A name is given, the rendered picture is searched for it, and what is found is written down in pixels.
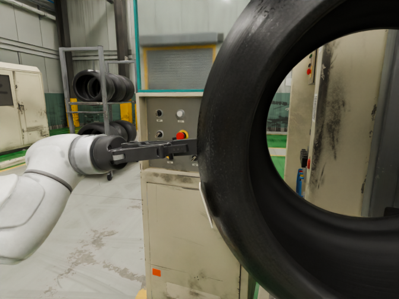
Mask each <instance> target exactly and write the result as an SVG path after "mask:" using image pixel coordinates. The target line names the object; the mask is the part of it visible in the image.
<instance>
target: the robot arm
mask: <svg viewBox="0 0 399 299"><path fill-rule="evenodd" d="M183 155H197V139H196V138H190V139H177V138H176V137H174V138H172V140H162V141H149V140H147V141H140V142H138V141H130V142H129V143H127V142H126V140H125V139H124V138H123V137H121V136H119V135H111V136H107V135H105V134H101V135H98V134H96V135H95V134H92V135H77V134H62V135H55V136H50V137H47V138H44V139H41V140H39V141H37V142H35V143H34V144H33V145H32V146H31V147H30V148H29V149H28V150H27V152H26V156H25V161H26V166H27V168H26V170H25V172H24V173H23V175H22V176H18V175H16V174H9V175H6V176H0V264H4V265H17V264H19V263H20V262H22V261H24V260H26V259H28V258H29V257H30V256H31V255H33V254H34V253H35V252H36V251H37V250H38V248H39V247H40V246H41V245H42V244H43V243H44V241H45V240H46V239H47V237H48V236H49V234H50V233H51V231H52V230H53V228H54V227H55V225H56V223H57V222H58V220H59V219H60V217H61V215H62V213H63V211H64V209H65V207H66V204H67V201H68V198H69V196H70V194H71V193H72V191H73V190H74V188H75V187H76V186H77V184H79V182H80V181H81V180H82V179H83V178H85V176H86V175H89V174H104V173H107V172H109V171H111V170H120V169H122V168H124V167H125V166H126V165H127V163H129V162H133V161H144V160H154V159H164V158H166V157H169V160H172V159H173V156H183Z"/></svg>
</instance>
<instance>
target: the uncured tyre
mask: <svg viewBox="0 0 399 299"><path fill-rule="evenodd" d="M382 29H393V30H399V0H250V2H249V3H248V5H247V6H246V7H245V9H244V10H243V11H242V13H241V14H240V16H239V17H238V18H237V20H236V21H235V23H234V25H233V26H232V28H231V29H230V31H229V33H228V35H227V36H226V38H225V40H224V42H223V44H222V46H221V48H220V50H219V52H218V54H217V56H216V58H215V60H214V63H213V65H212V67H211V71H210V73H209V76H208V79H207V82H206V85H205V88H204V92H203V95H202V100H201V105H200V109H199V116H198V127H197V160H198V169H199V177H200V181H201V185H202V188H203V191H204V195H205V198H206V200H207V203H208V207H209V210H210V213H211V216H212V218H213V221H214V223H215V225H216V227H217V229H218V231H219V233H220V234H221V236H222V238H223V240H224V241H225V243H226V244H227V246H228V248H229V249H230V251H231V252H232V253H233V255H234V256H235V258H236V259H237V260H238V261H239V263H240V264H241V265H242V266H243V268H244V269H245V270H246V271H247V272H248V274H250V276H251V277H253V279H254V280H256V281H257V283H259V284H260V286H262V287H263V289H265V290H266V291H267V292H268V293H269V294H270V295H272V296H273V297H274V298H275V299H399V214H397V215H390V216H386V217H352V216H347V215H341V214H337V213H334V212H330V211H327V210H325V209H322V208H320V207H318V206H316V205H314V204H312V203H310V202H308V201H307V200H305V199H304V198H302V197H301V196H299V195H298V194H297V193H296V192H295V191H294V190H293V189H291V188H290V187H289V185H288V184H287V183H286V182H285V181H284V180H283V179H282V177H281V176H280V174H279V173H278V171H277V169H276V167H275V165H274V163H273V161H272V159H271V156H270V152H269V149H268V144H267V119H268V113H269V110H270V106H271V103H272V100H273V98H274V96H275V94H276V92H277V90H278V88H279V86H280V85H281V83H282V82H283V80H284V79H285V77H286V76H287V75H288V74H289V72H290V71H291V70H292V69H293V68H294V67H295V66H296V65H297V64H298V63H299V62H300V61H301V60H303V59H304V58H305V57H307V56H308V55H309V54H310V53H312V52H313V51H315V50H317V49H318V48H320V47H321V46H323V45H325V44H327V43H329V42H331V41H333V40H336V39H339V38H341V37H344V36H347V35H350V34H354V33H358V32H362V31H369V30H382Z"/></svg>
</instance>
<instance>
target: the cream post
mask: <svg viewBox="0 0 399 299"><path fill-rule="evenodd" d="M387 37H388V29H382V30H369V31H362V32H358V33H354V34H350V35H347V36H344V37H341V38H339V39H336V40H333V41H331V42H329V43H327V44H325V45H323V46H322V47H321V51H320V53H319V51H318V63H317V69H316V81H315V94H317V101H316V113H315V122H313V121H312V126H311V137H310V143H309V155H308V159H311V163H310V169H308V168H307V175H306V188H305V200H307V201H308V202H310V203H312V204H314V205H316V206H318V207H320V208H322V209H325V210H327V211H330V212H334V213H339V214H347V215H355V216H361V211H362V203H363V195H364V191H365V183H366V176H367V171H368V164H369V156H370V151H371V144H372V136H373V129H374V124H375V116H376V109H377V104H378V97H379V89H380V84H381V77H382V69H383V64H384V57H385V49H386V45H387ZM315 94H314V96H315Z"/></svg>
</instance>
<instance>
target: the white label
mask: <svg viewBox="0 0 399 299"><path fill-rule="evenodd" d="M199 192H200V194H201V197H202V201H203V204H204V207H205V210H206V213H207V217H208V220H209V222H210V225H211V228H213V222H212V216H211V213H210V210H209V207H208V203H207V200H206V198H205V195H204V191H203V188H202V185H201V182H200V183H199Z"/></svg>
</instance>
